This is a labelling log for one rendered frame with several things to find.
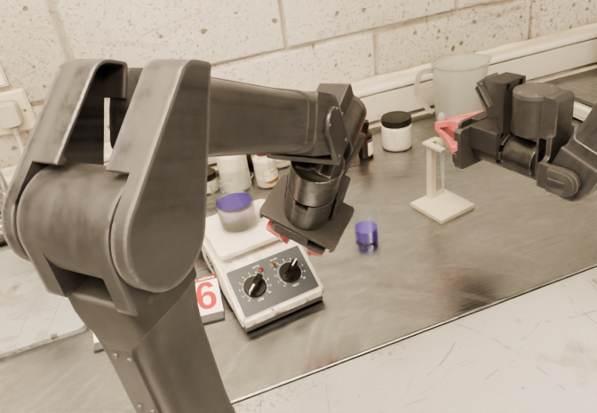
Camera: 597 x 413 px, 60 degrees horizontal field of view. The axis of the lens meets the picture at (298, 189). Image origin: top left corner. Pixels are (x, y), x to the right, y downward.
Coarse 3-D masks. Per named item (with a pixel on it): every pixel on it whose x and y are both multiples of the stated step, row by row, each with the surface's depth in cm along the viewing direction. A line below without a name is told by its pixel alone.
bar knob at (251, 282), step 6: (252, 276) 74; (258, 276) 73; (246, 282) 74; (252, 282) 72; (258, 282) 73; (264, 282) 74; (246, 288) 73; (252, 288) 72; (258, 288) 74; (264, 288) 74; (252, 294) 73; (258, 294) 73
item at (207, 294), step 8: (208, 280) 79; (200, 288) 78; (208, 288) 78; (216, 288) 78; (200, 296) 78; (208, 296) 78; (216, 296) 78; (200, 304) 77; (208, 304) 77; (216, 304) 77
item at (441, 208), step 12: (432, 144) 89; (444, 144) 88; (432, 156) 91; (432, 168) 92; (432, 180) 93; (432, 192) 94; (444, 192) 97; (420, 204) 94; (432, 204) 94; (444, 204) 93; (456, 204) 93; (468, 204) 92; (432, 216) 91; (444, 216) 90; (456, 216) 91
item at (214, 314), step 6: (216, 282) 78; (222, 306) 77; (204, 312) 77; (210, 312) 77; (216, 312) 77; (222, 312) 77; (204, 318) 76; (210, 318) 76; (216, 318) 76; (222, 318) 76
